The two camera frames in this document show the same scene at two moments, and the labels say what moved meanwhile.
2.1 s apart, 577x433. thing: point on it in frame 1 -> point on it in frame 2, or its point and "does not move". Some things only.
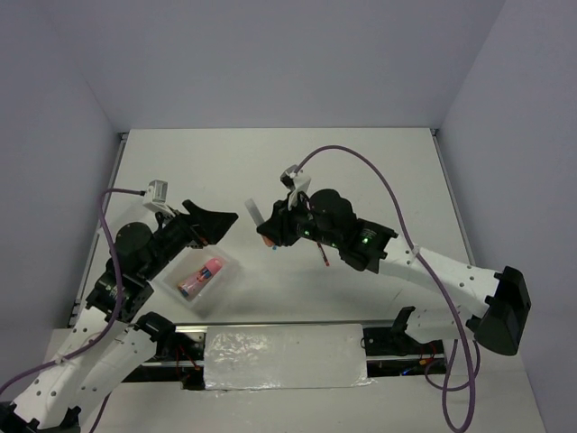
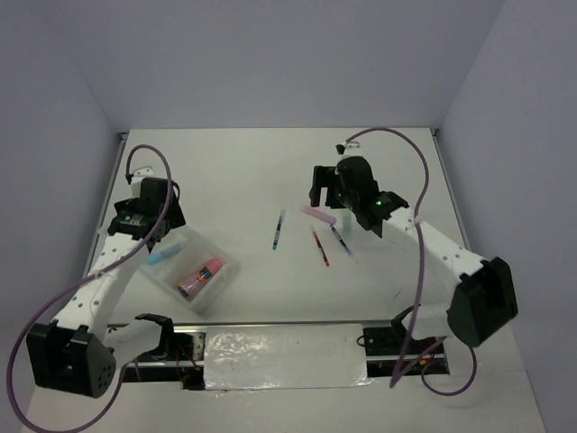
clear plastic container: x=202 y=280 does not move
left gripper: x=206 y=227 -> x=174 y=213
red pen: x=326 y=262 does not move
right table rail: x=469 y=255 does not move
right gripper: x=279 y=225 -> x=323 y=175
